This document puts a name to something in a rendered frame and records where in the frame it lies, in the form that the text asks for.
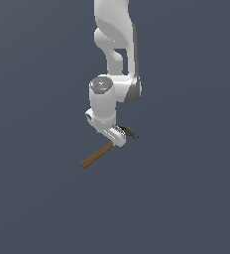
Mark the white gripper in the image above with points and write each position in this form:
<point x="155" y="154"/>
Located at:
<point x="107" y="129"/>

